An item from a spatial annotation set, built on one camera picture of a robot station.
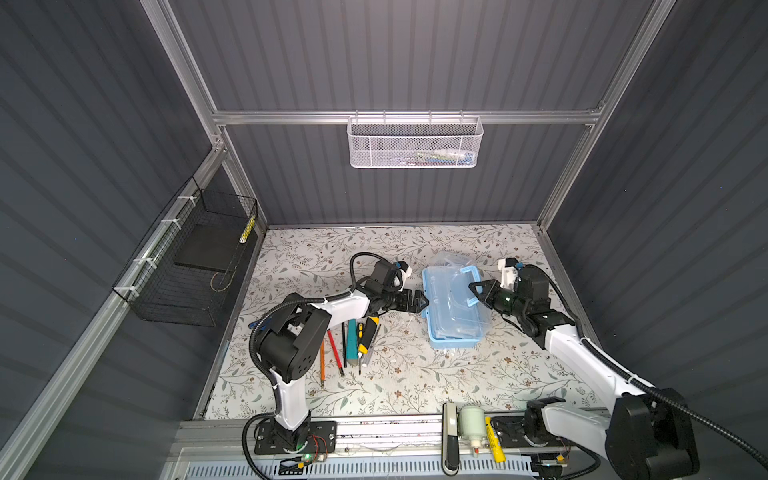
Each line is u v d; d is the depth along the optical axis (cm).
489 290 74
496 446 71
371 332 91
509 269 77
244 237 80
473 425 69
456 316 77
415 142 123
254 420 66
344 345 89
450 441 71
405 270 87
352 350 87
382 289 76
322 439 72
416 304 83
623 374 45
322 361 87
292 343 49
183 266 73
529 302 64
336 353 87
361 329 90
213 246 79
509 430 74
